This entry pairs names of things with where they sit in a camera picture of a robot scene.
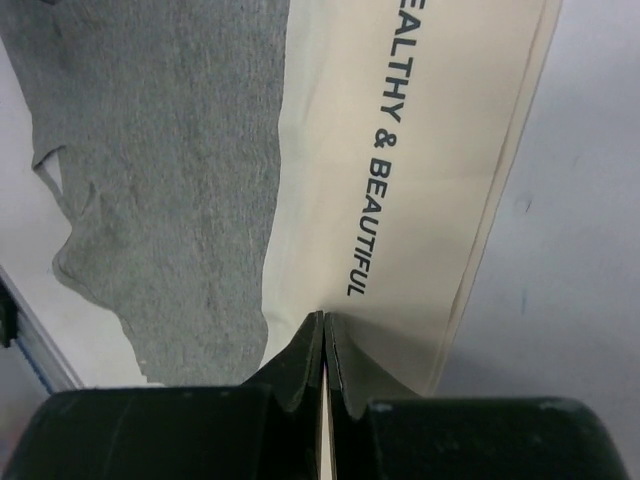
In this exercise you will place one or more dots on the aluminium mounting rail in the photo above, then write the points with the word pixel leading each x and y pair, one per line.
pixel 38 347

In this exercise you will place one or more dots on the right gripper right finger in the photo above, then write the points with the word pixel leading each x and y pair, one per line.
pixel 380 429

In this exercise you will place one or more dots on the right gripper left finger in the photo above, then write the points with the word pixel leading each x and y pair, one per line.
pixel 265 428

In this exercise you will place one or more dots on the grey and cream underwear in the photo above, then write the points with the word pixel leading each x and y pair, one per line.
pixel 229 168

